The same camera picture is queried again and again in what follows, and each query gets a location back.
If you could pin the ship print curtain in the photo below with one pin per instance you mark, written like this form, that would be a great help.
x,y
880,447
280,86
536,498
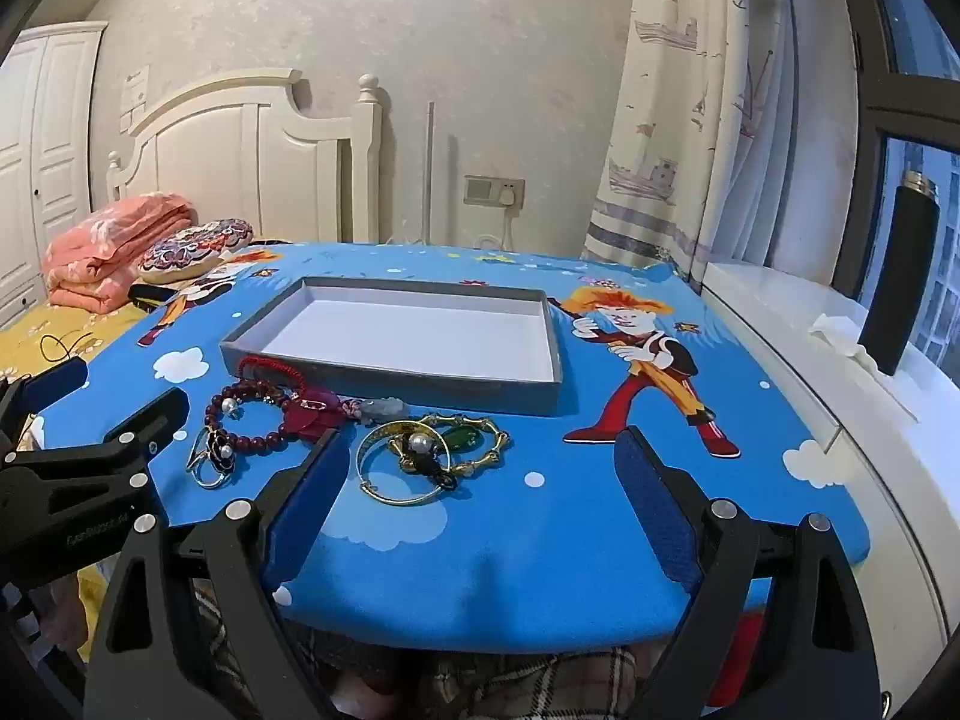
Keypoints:
x,y
675,90

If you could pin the white charger plug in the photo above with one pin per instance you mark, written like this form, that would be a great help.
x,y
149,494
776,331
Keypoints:
x,y
510,197

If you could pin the white crumpled tissue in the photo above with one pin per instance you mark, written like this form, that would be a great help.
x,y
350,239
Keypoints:
x,y
836,330

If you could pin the paper notice on wall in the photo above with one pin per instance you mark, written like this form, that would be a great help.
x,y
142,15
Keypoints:
x,y
135,97

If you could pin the thin white pole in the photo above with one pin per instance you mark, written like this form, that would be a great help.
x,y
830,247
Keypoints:
x,y
428,165

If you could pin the yellow floral bedsheet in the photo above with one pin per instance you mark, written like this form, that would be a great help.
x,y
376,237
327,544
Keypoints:
x,y
45,330

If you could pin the dark window frame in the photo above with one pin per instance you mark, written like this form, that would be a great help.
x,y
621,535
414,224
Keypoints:
x,y
862,165

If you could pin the white windowsill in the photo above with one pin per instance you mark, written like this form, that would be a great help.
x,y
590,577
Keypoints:
x,y
862,427

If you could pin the blue cartoon printed cloth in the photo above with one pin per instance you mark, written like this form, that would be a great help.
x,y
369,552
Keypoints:
x,y
487,562

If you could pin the pink folded quilt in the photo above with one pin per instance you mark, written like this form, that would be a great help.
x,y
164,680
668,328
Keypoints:
x,y
105,255

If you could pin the grey shallow box tray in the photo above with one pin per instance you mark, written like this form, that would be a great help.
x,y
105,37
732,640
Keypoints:
x,y
405,330

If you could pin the plain gold bangle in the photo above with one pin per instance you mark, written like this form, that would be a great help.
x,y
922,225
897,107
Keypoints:
x,y
379,433

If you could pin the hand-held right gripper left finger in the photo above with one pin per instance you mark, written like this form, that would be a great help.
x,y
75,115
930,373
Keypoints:
x,y
307,510

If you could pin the plaid trousers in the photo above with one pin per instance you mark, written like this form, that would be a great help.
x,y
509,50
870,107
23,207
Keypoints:
x,y
465,682

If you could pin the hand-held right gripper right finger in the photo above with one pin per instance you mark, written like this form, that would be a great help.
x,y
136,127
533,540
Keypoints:
x,y
660,510

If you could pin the black bottle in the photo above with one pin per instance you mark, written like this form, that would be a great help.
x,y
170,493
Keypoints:
x,y
900,277

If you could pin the wall socket panel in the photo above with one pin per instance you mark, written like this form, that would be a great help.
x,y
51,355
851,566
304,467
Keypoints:
x,y
480,190

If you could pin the round patterned cushion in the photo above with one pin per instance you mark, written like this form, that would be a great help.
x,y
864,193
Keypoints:
x,y
195,247

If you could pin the green stone pendant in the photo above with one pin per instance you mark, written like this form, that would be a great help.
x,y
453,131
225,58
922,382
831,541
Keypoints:
x,y
461,440

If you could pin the gold bamboo-joint bangle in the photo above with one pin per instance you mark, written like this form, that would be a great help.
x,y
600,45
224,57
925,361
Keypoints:
x,y
501,441

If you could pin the black brooch with pearl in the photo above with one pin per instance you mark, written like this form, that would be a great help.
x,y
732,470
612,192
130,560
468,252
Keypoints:
x,y
420,457

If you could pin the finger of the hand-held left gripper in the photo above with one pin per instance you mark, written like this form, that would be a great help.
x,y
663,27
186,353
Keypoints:
x,y
150,420
56,384

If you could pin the dark red rose brooch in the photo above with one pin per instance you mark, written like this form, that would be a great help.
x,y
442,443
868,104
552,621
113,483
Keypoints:
x,y
307,416

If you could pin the white wardrobe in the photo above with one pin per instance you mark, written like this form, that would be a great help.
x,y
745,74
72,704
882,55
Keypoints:
x,y
45,165

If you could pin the white bed headboard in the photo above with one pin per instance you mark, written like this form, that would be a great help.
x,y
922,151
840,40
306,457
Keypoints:
x,y
225,150

